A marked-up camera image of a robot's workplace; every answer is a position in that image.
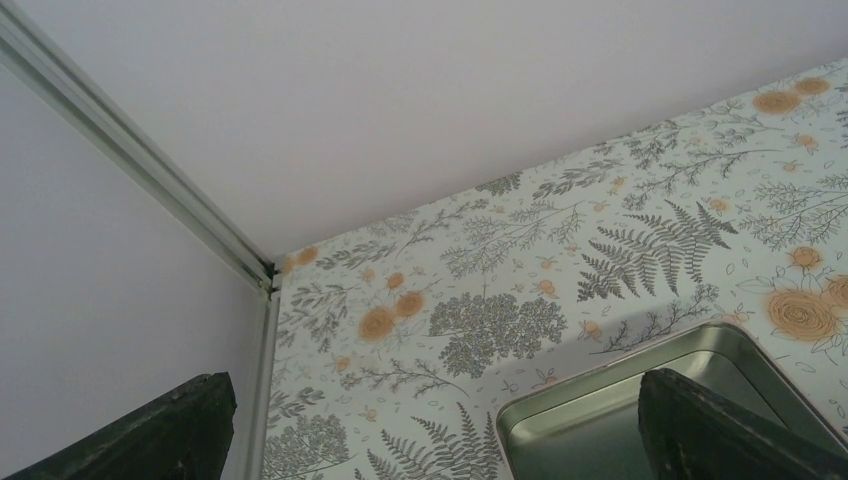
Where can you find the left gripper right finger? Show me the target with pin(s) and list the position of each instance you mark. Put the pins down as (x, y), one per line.
(689, 431)

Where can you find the aluminium corner frame post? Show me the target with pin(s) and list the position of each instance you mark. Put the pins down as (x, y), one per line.
(119, 278)

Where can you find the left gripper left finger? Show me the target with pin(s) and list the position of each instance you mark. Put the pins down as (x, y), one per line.
(186, 433)

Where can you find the floral table mat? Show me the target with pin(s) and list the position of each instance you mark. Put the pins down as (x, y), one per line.
(398, 344)

